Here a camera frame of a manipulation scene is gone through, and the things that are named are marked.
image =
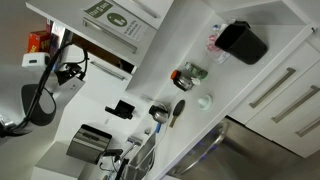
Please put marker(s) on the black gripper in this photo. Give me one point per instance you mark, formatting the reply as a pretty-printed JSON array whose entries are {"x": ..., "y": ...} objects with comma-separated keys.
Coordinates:
[{"x": 65, "y": 74}]

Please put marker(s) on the white cabinet door with sign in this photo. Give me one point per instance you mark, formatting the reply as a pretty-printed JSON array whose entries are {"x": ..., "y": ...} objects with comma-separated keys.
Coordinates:
[{"x": 66, "y": 11}]

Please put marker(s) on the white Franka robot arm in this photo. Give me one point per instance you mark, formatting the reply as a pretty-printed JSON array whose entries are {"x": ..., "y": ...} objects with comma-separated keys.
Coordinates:
[{"x": 20, "y": 76}]

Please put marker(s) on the dark blue game box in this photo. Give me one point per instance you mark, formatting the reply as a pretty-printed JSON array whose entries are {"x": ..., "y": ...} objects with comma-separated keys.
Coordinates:
[{"x": 58, "y": 40}]

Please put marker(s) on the white box on wrist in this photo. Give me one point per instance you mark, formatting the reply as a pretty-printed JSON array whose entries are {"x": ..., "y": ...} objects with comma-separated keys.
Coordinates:
[{"x": 35, "y": 60}]

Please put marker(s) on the red board game box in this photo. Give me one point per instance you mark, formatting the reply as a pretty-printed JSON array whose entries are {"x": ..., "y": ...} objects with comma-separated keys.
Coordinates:
[{"x": 38, "y": 41}]

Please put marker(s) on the green stay safe sign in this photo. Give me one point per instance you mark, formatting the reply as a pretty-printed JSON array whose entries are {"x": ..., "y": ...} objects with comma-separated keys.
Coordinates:
[{"x": 116, "y": 21}]

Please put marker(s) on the silver toaster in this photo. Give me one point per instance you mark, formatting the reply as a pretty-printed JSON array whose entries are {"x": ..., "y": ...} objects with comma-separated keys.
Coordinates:
[{"x": 88, "y": 143}]

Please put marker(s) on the black bar-shaped item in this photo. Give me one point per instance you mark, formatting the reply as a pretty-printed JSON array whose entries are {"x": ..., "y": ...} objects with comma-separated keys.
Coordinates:
[{"x": 113, "y": 152}]

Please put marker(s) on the chrome faucet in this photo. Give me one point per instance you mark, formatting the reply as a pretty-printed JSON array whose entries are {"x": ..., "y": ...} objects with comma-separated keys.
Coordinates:
[{"x": 134, "y": 140}]

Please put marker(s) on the black metal ladle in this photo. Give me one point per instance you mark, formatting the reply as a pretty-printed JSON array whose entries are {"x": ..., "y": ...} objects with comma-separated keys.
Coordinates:
[{"x": 159, "y": 113}]

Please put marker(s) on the small blue item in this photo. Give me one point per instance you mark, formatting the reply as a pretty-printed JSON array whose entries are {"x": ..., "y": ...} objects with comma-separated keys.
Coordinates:
[{"x": 158, "y": 127}]

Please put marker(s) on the steel coffee pot orange lid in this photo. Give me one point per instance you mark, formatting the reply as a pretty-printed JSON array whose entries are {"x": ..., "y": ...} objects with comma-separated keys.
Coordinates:
[{"x": 181, "y": 80}]

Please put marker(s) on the stainless steel sink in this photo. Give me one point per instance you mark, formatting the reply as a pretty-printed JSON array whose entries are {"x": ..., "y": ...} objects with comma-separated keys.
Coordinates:
[{"x": 141, "y": 156}]

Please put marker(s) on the small white cup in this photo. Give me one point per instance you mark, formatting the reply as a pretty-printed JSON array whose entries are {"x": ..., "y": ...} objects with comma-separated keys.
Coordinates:
[{"x": 195, "y": 81}]

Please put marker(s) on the green and white packet box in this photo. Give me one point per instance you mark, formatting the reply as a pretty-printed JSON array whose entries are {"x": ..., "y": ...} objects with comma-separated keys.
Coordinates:
[{"x": 198, "y": 71}]

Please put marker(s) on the mint green round object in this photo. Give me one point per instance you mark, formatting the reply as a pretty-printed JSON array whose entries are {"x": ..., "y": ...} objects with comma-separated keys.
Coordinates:
[{"x": 205, "y": 101}]

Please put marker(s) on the pink sugar packets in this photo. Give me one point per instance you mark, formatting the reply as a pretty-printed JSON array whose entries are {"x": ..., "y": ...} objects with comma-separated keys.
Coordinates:
[{"x": 212, "y": 41}]

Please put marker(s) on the white sugar packets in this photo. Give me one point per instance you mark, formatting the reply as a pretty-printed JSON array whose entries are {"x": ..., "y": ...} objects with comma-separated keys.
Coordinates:
[{"x": 222, "y": 57}]

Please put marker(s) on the blue and white packets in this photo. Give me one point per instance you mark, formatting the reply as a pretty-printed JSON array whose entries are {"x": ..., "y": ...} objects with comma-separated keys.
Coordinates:
[{"x": 220, "y": 26}]

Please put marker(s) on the black landfill bin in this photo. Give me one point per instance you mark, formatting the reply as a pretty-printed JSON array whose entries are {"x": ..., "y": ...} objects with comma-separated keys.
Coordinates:
[{"x": 240, "y": 43}]

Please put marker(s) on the stainless steel undercounter appliance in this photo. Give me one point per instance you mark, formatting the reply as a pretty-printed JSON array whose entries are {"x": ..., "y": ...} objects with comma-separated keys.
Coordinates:
[{"x": 253, "y": 156}]

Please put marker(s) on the grey wrist mount block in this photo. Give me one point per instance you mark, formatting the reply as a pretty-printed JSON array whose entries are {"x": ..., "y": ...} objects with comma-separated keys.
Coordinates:
[{"x": 71, "y": 88}]

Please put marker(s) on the white wall cabinet carcass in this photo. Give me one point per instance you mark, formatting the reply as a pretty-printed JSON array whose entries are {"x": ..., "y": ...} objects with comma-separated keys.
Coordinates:
[{"x": 100, "y": 50}]

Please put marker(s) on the black wall dispenser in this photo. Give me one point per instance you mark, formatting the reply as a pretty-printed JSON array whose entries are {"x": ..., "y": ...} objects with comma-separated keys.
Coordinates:
[{"x": 121, "y": 109}]

